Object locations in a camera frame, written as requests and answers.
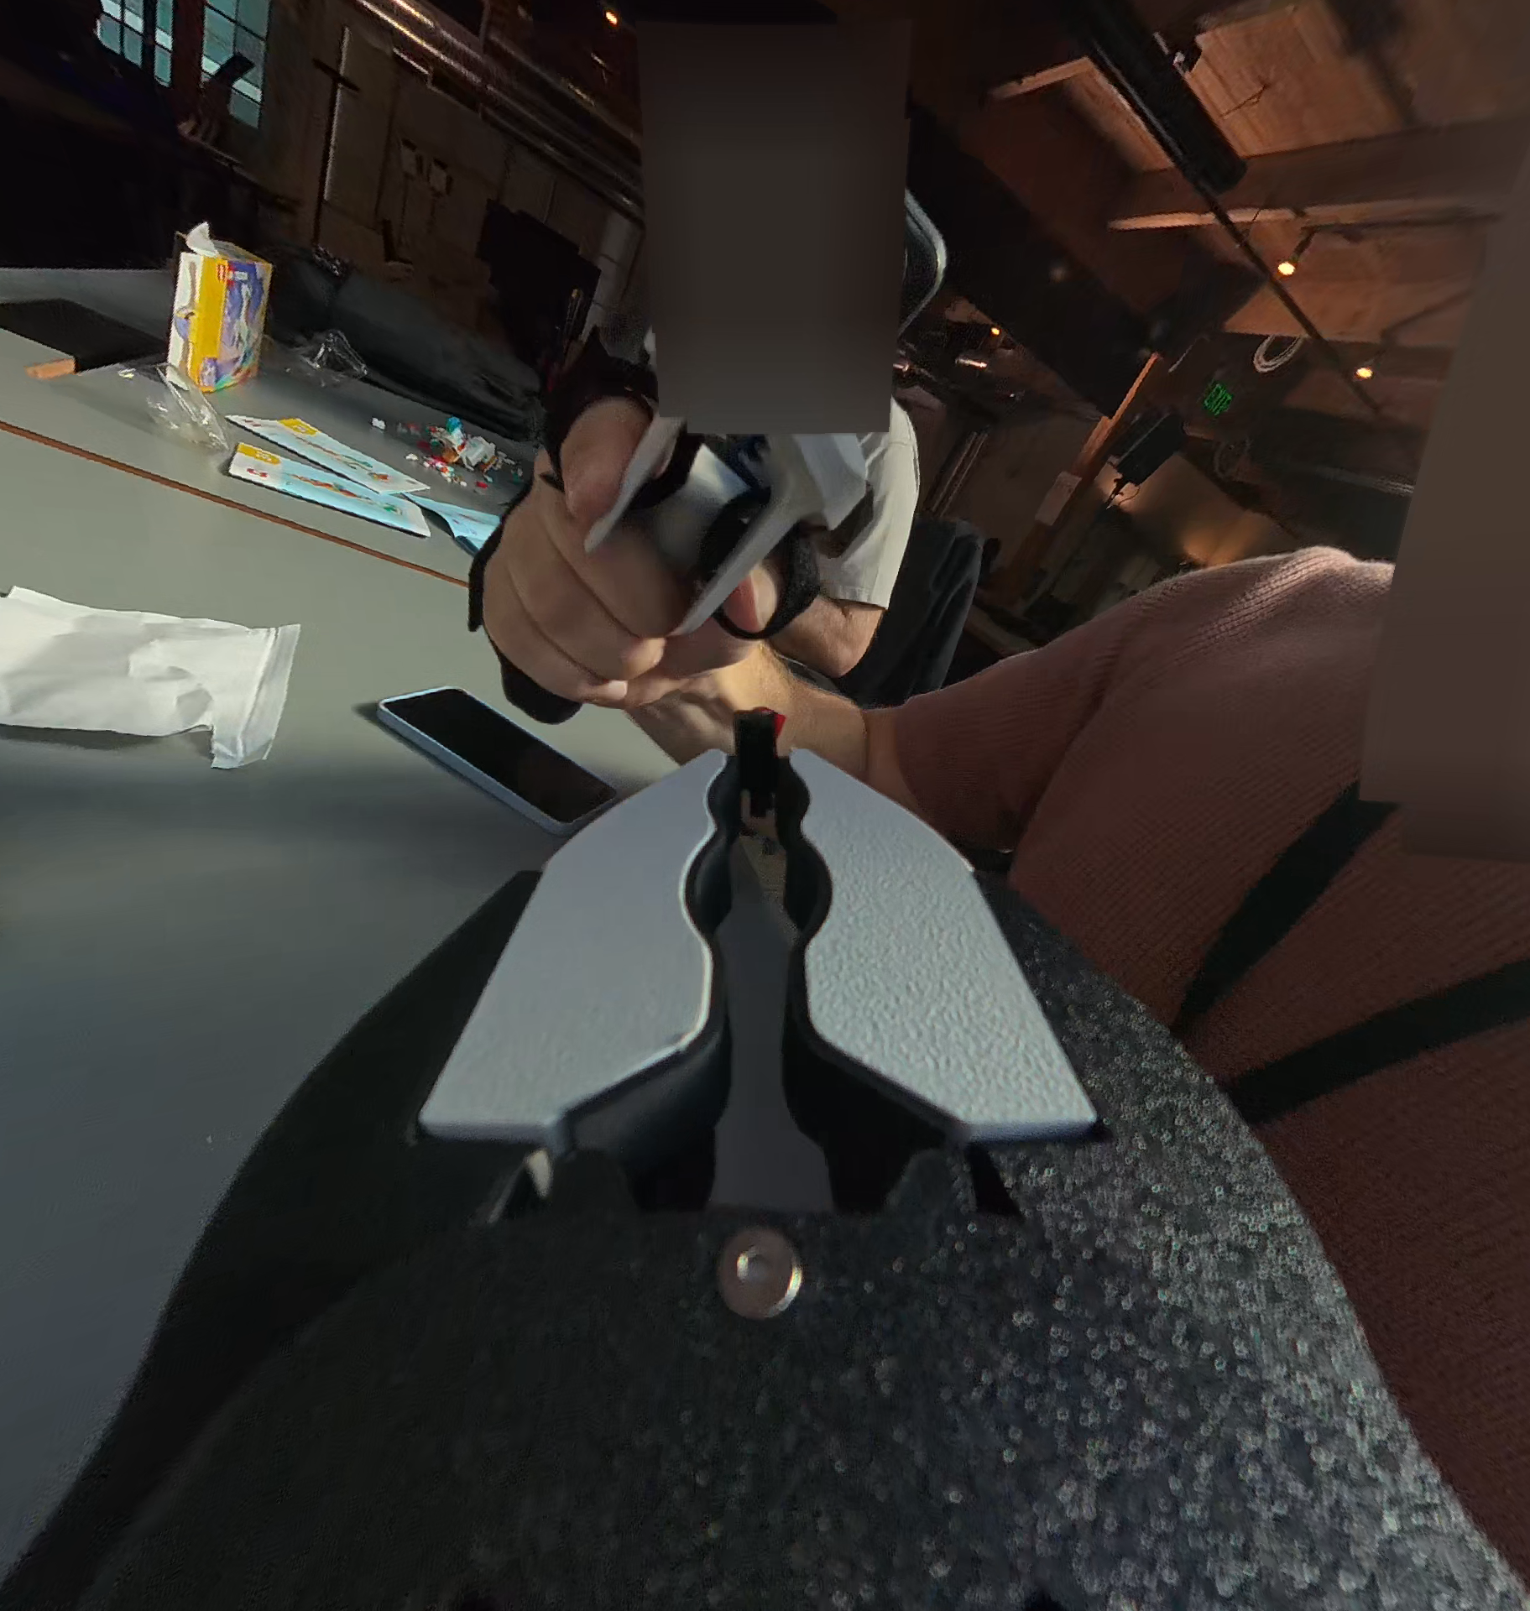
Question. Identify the pile of loose lego bricks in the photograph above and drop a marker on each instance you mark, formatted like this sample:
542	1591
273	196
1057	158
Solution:
456	446

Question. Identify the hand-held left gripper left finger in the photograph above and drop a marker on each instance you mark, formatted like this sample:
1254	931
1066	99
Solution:
587	982

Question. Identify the small yellow white lego box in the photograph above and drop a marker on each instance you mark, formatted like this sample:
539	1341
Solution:
217	320

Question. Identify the black jacket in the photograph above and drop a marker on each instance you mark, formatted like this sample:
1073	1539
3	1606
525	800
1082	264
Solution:
934	604

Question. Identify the person's right hand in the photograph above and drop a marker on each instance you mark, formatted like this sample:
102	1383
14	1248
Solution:
550	592

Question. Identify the arched window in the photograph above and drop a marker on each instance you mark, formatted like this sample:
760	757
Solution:
185	50

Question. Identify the black office chair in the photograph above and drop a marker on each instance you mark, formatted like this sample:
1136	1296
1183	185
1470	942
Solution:
925	270

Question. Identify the black duffel bag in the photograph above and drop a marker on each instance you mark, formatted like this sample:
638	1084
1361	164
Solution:
424	352

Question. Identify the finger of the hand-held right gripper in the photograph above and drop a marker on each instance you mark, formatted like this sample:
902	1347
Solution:
827	484
632	491

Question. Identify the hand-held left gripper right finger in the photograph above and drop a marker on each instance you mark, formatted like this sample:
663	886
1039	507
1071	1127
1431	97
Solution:
940	982

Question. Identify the small black lego assembly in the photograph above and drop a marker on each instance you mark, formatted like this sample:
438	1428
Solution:
753	761

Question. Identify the white smartphone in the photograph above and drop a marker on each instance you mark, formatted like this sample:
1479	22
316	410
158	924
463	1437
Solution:
499	755

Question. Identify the clear plastic bag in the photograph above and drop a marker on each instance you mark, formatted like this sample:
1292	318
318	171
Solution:
330	356
185	403

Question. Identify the flat empty white paper bag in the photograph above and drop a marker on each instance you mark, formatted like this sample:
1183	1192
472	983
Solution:
122	667

